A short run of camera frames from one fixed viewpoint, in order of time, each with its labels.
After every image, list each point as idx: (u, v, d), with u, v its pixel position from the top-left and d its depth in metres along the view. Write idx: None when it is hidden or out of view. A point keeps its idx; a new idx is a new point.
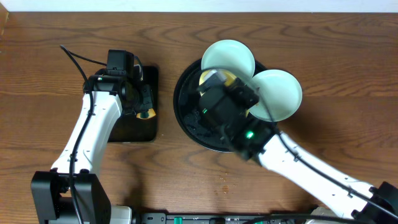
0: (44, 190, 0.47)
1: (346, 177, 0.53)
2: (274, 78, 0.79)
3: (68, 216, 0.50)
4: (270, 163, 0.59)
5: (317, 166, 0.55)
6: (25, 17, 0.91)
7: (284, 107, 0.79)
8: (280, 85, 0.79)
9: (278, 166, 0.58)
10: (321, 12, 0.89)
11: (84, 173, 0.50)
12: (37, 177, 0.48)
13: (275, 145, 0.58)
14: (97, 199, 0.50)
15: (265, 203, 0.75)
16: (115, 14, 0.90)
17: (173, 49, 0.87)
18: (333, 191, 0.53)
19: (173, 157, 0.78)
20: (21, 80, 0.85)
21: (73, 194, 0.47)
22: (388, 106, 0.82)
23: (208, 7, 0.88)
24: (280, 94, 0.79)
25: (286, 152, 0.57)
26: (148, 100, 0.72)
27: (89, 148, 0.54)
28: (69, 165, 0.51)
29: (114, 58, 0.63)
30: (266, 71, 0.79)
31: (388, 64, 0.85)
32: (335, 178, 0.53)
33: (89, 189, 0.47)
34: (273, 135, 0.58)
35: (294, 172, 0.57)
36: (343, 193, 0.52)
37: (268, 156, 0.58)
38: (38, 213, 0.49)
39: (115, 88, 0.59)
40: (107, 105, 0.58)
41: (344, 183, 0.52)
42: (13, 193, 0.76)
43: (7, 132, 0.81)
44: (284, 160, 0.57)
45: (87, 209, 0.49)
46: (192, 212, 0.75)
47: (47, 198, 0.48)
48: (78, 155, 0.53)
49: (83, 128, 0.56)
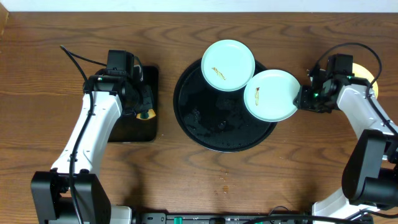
0: (44, 190, 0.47)
1: (369, 104, 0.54)
2: (275, 77, 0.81)
3: (68, 215, 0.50)
4: (343, 96, 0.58)
5: (366, 105, 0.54)
6: (25, 17, 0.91)
7: (285, 107, 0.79)
8: (280, 85, 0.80)
9: (347, 94, 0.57)
10: (321, 12, 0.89)
11: (84, 173, 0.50)
12: (37, 177, 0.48)
13: (349, 96, 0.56)
14: (97, 199, 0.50)
15: (265, 203, 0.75)
16: (115, 14, 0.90)
17: (173, 49, 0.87)
18: (371, 116, 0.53)
19: (173, 157, 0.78)
20: (21, 79, 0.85)
21: (73, 194, 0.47)
22: (388, 106, 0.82)
23: (208, 7, 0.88)
24: (282, 96, 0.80)
25: (365, 97, 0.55)
26: (147, 101, 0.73)
27: (89, 147, 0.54)
28: (69, 165, 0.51)
29: (114, 58, 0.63)
30: (266, 71, 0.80)
31: (388, 63, 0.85)
32: (369, 109, 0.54)
33: (89, 188, 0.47)
34: (365, 86, 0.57)
35: (351, 106, 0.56)
36: (377, 117, 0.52)
37: (346, 89, 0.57)
38: (38, 212, 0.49)
39: (115, 89, 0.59)
40: (107, 106, 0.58)
41: (372, 117, 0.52)
42: (13, 193, 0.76)
43: (6, 132, 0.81)
44: (355, 93, 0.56)
45: (87, 208, 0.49)
46: (193, 212, 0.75)
47: (47, 198, 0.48)
48: (78, 155, 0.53)
49: (84, 127, 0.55)
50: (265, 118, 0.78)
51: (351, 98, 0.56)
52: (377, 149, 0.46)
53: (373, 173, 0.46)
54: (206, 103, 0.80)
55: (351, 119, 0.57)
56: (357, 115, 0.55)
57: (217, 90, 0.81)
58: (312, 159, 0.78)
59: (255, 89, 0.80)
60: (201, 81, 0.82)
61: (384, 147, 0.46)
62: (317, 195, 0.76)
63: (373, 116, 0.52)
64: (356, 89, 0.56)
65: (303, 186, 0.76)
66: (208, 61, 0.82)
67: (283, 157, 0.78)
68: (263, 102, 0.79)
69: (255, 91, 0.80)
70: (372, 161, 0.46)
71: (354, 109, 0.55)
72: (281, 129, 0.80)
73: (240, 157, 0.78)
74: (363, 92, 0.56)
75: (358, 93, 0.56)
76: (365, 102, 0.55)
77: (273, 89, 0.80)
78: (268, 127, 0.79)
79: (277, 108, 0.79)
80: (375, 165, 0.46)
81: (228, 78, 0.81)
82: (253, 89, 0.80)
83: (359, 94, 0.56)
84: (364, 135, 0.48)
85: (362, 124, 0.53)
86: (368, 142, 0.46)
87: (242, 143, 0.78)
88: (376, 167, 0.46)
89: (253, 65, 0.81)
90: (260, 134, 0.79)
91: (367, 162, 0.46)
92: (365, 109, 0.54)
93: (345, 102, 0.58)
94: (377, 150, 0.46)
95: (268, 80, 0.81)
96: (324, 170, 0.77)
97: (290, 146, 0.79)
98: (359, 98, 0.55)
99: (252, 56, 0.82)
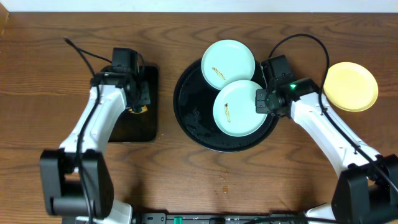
0: (53, 166, 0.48)
1: (330, 124, 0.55)
2: (239, 88, 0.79)
3: (74, 195, 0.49)
4: (295, 111, 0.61)
5: (329, 127, 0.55)
6: (25, 17, 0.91)
7: (255, 117, 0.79)
8: (247, 95, 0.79)
9: (303, 112, 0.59)
10: (321, 12, 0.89)
11: (91, 152, 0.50)
12: (46, 154, 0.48)
13: (301, 112, 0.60)
14: (102, 178, 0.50)
15: (265, 203, 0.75)
16: (115, 14, 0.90)
17: (173, 50, 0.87)
18: (340, 144, 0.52)
19: (173, 157, 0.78)
20: (22, 80, 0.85)
21: (81, 170, 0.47)
22: (388, 106, 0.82)
23: (208, 7, 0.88)
24: (249, 107, 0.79)
25: (321, 114, 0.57)
26: (145, 96, 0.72)
27: (96, 129, 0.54)
28: (77, 143, 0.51)
29: (119, 56, 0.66)
30: (230, 85, 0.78)
31: (387, 63, 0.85)
32: (335, 134, 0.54)
33: (95, 165, 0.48)
34: (314, 93, 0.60)
35: (315, 127, 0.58)
36: (346, 145, 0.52)
37: (300, 106, 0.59)
38: (45, 188, 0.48)
39: (120, 83, 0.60)
40: (114, 96, 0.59)
41: (341, 144, 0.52)
42: (13, 193, 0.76)
43: (6, 132, 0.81)
44: (311, 111, 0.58)
45: (94, 186, 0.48)
46: (193, 212, 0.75)
47: (54, 174, 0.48)
48: (84, 135, 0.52)
49: (92, 111, 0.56)
50: (240, 132, 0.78)
51: (310, 117, 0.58)
52: (360, 185, 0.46)
53: (364, 206, 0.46)
54: (206, 104, 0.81)
55: (319, 142, 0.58)
56: (324, 139, 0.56)
57: (217, 91, 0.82)
58: (311, 159, 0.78)
59: (225, 105, 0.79)
60: (201, 81, 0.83)
61: (365, 181, 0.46)
62: (317, 195, 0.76)
63: (340, 142, 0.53)
64: (311, 106, 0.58)
65: (303, 186, 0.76)
66: (208, 60, 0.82)
67: (283, 157, 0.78)
68: (234, 117, 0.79)
69: (225, 107, 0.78)
70: (360, 197, 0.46)
71: (319, 132, 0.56)
72: (281, 128, 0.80)
73: (240, 157, 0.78)
74: (319, 111, 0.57)
75: (313, 112, 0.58)
76: (326, 123, 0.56)
77: (240, 101, 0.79)
78: (267, 128, 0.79)
79: (249, 121, 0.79)
80: (365, 202, 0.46)
81: (228, 78, 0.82)
82: (222, 105, 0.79)
83: (317, 111, 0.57)
84: (343, 175, 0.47)
85: (332, 152, 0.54)
86: (350, 184, 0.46)
87: (242, 142, 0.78)
88: (364, 200, 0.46)
89: (253, 66, 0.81)
90: (260, 134, 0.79)
91: (357, 202, 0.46)
92: (329, 134, 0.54)
93: (303, 116, 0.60)
94: (360, 185, 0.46)
95: (234, 94, 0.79)
96: (323, 170, 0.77)
97: (290, 146, 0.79)
98: (318, 117, 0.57)
99: (252, 56, 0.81)
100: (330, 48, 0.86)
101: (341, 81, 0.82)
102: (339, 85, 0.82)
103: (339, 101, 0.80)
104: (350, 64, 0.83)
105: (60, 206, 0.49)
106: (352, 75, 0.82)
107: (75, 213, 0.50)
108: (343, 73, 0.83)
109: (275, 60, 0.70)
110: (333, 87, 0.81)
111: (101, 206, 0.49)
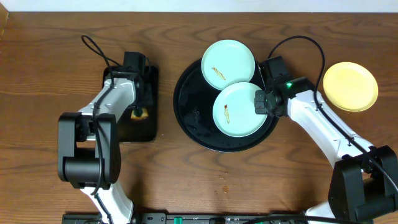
0: (70, 126, 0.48)
1: (324, 119, 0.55)
2: (238, 90, 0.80)
3: (85, 158, 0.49)
4: (292, 109, 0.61)
5: (324, 122, 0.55)
6: (26, 17, 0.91)
7: (255, 117, 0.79)
8: (247, 96, 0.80)
9: (299, 108, 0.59)
10: (322, 12, 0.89)
11: (104, 115, 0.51)
12: (64, 115, 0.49)
13: (298, 110, 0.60)
14: (114, 140, 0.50)
15: (265, 203, 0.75)
16: (115, 14, 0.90)
17: (173, 49, 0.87)
18: (334, 137, 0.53)
19: (173, 157, 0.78)
20: (21, 79, 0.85)
21: (96, 128, 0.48)
22: (388, 106, 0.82)
23: (208, 7, 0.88)
24: (249, 107, 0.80)
25: (316, 110, 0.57)
26: (148, 98, 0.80)
27: (110, 102, 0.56)
28: (94, 108, 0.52)
29: (129, 58, 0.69)
30: (229, 87, 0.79)
31: (387, 64, 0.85)
32: (329, 127, 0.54)
33: (109, 125, 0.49)
34: (310, 91, 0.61)
35: (311, 123, 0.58)
36: (341, 137, 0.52)
37: (296, 104, 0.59)
38: (60, 147, 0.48)
39: (131, 78, 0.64)
40: (126, 84, 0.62)
41: (336, 136, 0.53)
42: (13, 193, 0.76)
43: (5, 132, 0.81)
44: (306, 107, 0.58)
45: (107, 145, 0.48)
46: (193, 212, 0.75)
47: (69, 135, 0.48)
48: (101, 106, 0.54)
49: (106, 91, 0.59)
50: (240, 133, 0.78)
51: (306, 113, 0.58)
52: (354, 175, 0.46)
53: (359, 196, 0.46)
54: (206, 104, 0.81)
55: (315, 138, 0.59)
56: (319, 134, 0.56)
57: (217, 91, 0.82)
58: (311, 159, 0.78)
59: (224, 106, 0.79)
60: (201, 82, 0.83)
61: (359, 172, 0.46)
62: (317, 195, 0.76)
63: (334, 134, 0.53)
64: (306, 102, 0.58)
65: (303, 186, 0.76)
66: (208, 61, 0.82)
67: (283, 157, 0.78)
68: (234, 118, 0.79)
69: (225, 109, 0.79)
70: (355, 187, 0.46)
71: (315, 127, 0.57)
72: (281, 128, 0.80)
73: (240, 157, 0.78)
74: (314, 107, 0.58)
75: (309, 108, 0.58)
76: (321, 118, 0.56)
77: (240, 102, 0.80)
78: (267, 128, 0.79)
79: (249, 122, 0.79)
80: (360, 191, 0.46)
81: (228, 78, 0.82)
82: (221, 107, 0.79)
83: (312, 107, 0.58)
84: (337, 167, 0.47)
85: (328, 145, 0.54)
86: (344, 175, 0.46)
87: (242, 143, 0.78)
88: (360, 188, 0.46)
89: (252, 65, 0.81)
90: (260, 134, 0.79)
91: (353, 191, 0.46)
92: (324, 129, 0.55)
93: (300, 112, 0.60)
94: (355, 176, 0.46)
95: (233, 95, 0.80)
96: (323, 170, 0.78)
97: (290, 146, 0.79)
98: (313, 112, 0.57)
99: (252, 56, 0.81)
100: (331, 48, 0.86)
101: (340, 81, 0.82)
102: (339, 84, 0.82)
103: (339, 101, 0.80)
104: (349, 64, 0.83)
105: (70, 169, 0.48)
106: (352, 75, 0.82)
107: (84, 177, 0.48)
108: (343, 73, 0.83)
109: (272, 60, 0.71)
110: (333, 86, 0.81)
111: (110, 168, 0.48)
